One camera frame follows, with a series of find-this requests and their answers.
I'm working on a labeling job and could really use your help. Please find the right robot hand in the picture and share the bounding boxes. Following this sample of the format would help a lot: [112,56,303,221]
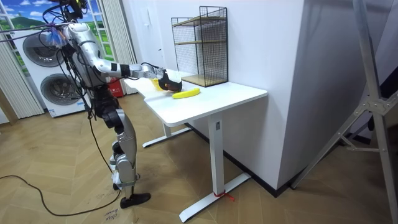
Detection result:
[157,68,183,93]

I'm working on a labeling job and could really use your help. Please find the yellow soft toy fruit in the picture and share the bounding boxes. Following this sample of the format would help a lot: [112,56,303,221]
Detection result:
[150,78,165,92]

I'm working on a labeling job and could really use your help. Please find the yellow banana soft toy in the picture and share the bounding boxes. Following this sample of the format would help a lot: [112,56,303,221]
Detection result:
[172,87,201,100]

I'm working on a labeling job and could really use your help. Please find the white desk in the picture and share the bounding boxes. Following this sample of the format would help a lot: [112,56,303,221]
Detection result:
[123,70,269,223]

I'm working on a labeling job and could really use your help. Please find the red box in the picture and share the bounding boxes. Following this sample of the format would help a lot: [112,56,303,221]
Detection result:
[107,78,125,98]

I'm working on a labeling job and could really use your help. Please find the white pleated curtain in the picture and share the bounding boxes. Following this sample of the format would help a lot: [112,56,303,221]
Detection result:
[99,0,138,96]
[0,30,45,120]

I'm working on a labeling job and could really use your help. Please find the robot legs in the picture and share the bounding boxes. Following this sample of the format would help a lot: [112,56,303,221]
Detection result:
[91,86,152,210]

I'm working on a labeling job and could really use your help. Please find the robot body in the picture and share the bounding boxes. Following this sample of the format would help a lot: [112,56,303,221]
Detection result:
[42,0,108,94]

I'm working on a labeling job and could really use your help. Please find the white washing machine tower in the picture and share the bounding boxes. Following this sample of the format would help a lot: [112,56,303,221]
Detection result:
[11,29,91,118]

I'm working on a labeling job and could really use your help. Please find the grey metal stand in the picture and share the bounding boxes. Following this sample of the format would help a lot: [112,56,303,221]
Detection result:
[290,0,398,224]

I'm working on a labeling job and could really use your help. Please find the black wire shelf rack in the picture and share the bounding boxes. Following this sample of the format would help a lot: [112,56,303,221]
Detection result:
[170,5,229,88]

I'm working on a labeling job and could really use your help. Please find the cable bundle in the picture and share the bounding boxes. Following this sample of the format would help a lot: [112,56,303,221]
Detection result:
[0,21,73,48]

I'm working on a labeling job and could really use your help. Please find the red strap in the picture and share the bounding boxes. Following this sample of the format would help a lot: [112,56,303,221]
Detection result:
[213,190,236,202]

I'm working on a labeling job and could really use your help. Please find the landscape wall poster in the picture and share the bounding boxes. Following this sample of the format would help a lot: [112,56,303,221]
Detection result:
[0,0,115,77]

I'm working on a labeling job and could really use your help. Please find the black floor cable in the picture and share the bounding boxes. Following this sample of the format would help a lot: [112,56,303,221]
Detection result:
[0,111,123,217]

